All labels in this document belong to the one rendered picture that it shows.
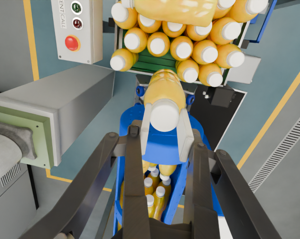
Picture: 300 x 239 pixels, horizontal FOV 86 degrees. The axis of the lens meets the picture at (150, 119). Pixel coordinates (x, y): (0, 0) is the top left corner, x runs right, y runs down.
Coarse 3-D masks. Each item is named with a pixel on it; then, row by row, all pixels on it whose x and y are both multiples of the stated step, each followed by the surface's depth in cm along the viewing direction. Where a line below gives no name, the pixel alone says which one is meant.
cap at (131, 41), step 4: (128, 36) 42; (132, 36) 42; (136, 36) 42; (124, 40) 43; (128, 40) 43; (132, 40) 43; (136, 40) 43; (128, 44) 43; (132, 44) 43; (136, 44) 43; (132, 48) 44
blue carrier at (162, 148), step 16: (128, 112) 56; (176, 128) 51; (192, 128) 53; (160, 144) 43; (176, 144) 44; (144, 160) 46; (160, 160) 44; (176, 160) 45; (176, 176) 74; (176, 192) 54; (176, 208) 65
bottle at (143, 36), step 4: (132, 28) 46; (136, 28) 46; (140, 28) 48; (128, 32) 45; (132, 32) 45; (136, 32) 45; (140, 32) 45; (144, 32) 48; (124, 36) 47; (140, 36) 45; (144, 36) 47; (148, 36) 54; (140, 40) 45; (144, 40) 47; (140, 44) 46; (144, 44) 47; (128, 48) 47; (136, 48) 46; (140, 48) 47; (144, 48) 50; (132, 52) 49; (136, 52) 49
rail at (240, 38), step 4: (244, 24) 50; (248, 24) 49; (244, 28) 50; (240, 32) 52; (244, 32) 50; (240, 36) 52; (240, 40) 51; (236, 44) 53; (240, 44) 52; (228, 72) 56; (224, 76) 59; (228, 76) 57; (224, 80) 58; (224, 84) 58
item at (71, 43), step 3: (69, 36) 43; (66, 39) 43; (69, 39) 43; (72, 39) 43; (75, 39) 43; (66, 42) 44; (69, 42) 44; (72, 42) 43; (75, 42) 43; (66, 45) 44; (69, 45) 44; (72, 45) 44; (75, 45) 44; (69, 48) 44; (72, 48) 44; (75, 48) 44
